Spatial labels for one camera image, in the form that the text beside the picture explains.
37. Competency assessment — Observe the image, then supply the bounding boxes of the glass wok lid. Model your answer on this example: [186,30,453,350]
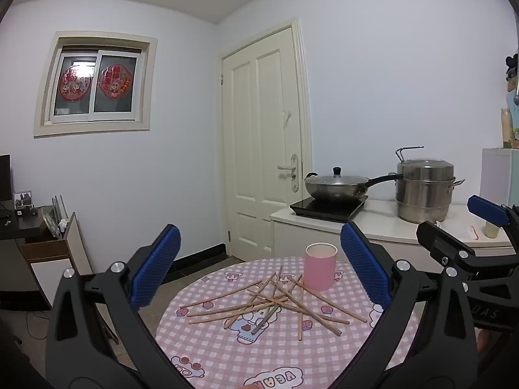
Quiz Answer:
[305,166,369,185]

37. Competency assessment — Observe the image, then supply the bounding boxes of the black monitor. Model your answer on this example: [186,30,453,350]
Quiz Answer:
[0,154,13,203]

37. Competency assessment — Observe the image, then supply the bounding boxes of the metal door handle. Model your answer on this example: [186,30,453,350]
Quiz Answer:
[278,165,303,193]

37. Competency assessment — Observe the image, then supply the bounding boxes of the black floor cable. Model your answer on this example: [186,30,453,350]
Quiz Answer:
[24,310,51,341]

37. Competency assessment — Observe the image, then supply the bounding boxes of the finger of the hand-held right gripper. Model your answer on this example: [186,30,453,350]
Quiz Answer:
[467,194,519,248]
[416,221,519,280]

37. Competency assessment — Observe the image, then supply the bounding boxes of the white small fridge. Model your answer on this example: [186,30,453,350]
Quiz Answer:
[480,159,519,207]

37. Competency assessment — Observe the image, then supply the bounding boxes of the dark desk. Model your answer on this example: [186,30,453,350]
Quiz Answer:
[0,206,49,304]

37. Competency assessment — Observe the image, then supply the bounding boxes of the pink checked tablecloth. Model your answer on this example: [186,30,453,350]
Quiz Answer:
[155,256,418,389]

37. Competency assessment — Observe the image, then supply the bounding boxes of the steel steamer pot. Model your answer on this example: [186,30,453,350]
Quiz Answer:
[395,146,466,224]

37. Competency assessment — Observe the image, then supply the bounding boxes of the tan bottle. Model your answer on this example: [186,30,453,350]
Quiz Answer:
[501,108,512,159]

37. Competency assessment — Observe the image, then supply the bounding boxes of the upright glass lids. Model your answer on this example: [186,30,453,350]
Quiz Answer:
[42,195,69,239]

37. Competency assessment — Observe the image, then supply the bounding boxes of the wooden side stand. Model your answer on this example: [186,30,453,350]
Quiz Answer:
[20,212,92,304]

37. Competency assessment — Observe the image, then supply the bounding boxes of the set of wooden chopsticks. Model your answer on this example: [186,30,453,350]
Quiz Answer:
[179,265,368,341]

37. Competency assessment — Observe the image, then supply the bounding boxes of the pink cup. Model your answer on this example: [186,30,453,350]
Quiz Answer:
[304,242,338,292]

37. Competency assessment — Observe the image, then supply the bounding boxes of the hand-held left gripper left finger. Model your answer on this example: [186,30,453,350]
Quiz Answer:
[45,224,191,389]

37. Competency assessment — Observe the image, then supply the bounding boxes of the black plush toy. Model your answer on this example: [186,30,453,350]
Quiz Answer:
[505,53,519,82]

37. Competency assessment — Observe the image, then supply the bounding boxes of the cream framed window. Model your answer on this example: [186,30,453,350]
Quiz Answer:
[33,30,158,137]

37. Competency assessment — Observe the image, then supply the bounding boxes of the black induction cooker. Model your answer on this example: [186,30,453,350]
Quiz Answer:
[289,195,369,223]

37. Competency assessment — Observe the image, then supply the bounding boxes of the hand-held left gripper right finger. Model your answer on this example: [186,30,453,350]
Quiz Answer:
[328,222,479,389]

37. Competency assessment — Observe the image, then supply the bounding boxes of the cream panel door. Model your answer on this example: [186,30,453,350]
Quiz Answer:
[217,18,314,260]

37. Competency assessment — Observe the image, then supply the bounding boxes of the white counter cabinet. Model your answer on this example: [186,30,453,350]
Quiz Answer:
[270,198,515,276]

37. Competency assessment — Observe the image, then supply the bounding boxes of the red round window decal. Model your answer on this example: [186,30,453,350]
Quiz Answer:
[59,63,92,101]
[99,64,132,99]

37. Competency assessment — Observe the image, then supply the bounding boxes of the person's right hand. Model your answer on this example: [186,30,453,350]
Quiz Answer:
[476,330,493,355]

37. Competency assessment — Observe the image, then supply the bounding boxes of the light blue box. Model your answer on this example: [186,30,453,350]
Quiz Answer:
[507,89,519,159]

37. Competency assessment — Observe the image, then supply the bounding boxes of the steel wok with black handle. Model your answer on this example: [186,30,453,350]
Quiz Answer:
[304,173,405,204]

